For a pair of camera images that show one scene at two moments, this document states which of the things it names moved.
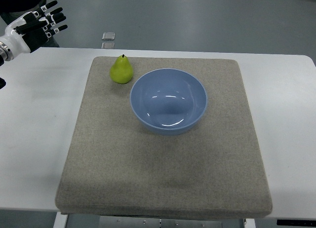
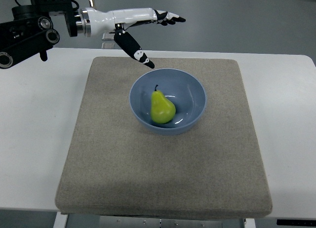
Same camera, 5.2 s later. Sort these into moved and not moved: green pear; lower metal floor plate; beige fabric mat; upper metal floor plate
Moved: green pear
Not moved: upper metal floor plate; beige fabric mat; lower metal floor plate
